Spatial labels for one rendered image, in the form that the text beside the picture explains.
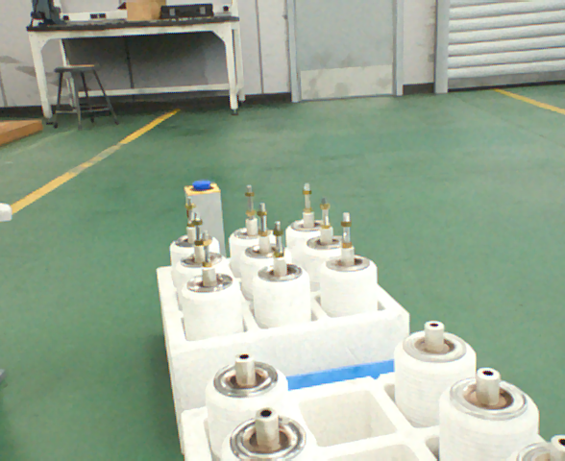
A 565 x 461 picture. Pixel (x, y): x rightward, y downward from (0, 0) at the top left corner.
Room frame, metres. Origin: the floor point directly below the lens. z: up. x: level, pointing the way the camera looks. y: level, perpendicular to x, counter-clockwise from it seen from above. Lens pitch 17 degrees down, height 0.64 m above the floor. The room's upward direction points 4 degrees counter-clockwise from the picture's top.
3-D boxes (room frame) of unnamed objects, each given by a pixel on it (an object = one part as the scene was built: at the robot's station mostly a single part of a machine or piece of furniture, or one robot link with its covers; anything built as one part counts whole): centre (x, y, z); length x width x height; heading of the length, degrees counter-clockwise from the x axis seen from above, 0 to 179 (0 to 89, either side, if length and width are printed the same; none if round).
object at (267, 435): (0.54, 0.02, 0.26); 0.02 x 0.02 x 0.03
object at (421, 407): (0.71, -0.19, 0.16); 0.10 x 0.10 x 0.18
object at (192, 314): (0.97, 0.11, 0.16); 0.10 x 0.10 x 0.18
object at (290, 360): (1.11, 0.02, 0.09); 0.39 x 0.39 x 0.18; 12
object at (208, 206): (1.37, 0.15, 0.16); 0.07 x 0.07 x 0.31; 12
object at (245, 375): (0.66, 0.04, 0.26); 0.02 x 0.02 x 0.03
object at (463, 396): (0.59, -0.21, 0.25); 0.08 x 0.08 x 0.01
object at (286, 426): (0.54, 0.02, 0.25); 0.08 x 0.08 x 0.01
